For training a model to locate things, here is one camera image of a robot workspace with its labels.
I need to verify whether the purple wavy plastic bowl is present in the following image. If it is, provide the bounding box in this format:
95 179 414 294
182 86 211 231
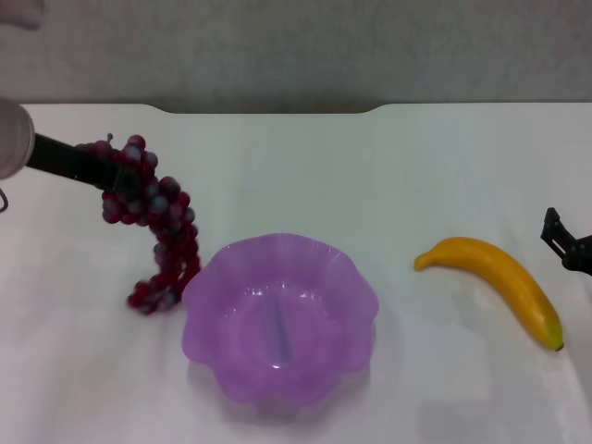
181 232 381 411

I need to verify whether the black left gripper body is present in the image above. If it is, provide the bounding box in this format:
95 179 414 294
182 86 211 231
24 131 117 191

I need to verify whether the yellow banana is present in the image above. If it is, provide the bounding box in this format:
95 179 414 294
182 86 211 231
413 236 566 352

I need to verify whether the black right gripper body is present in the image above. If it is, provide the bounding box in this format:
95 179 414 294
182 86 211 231
560 232 592 276

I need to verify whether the red grape bunch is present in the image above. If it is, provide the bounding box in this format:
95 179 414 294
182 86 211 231
73 132 204 316

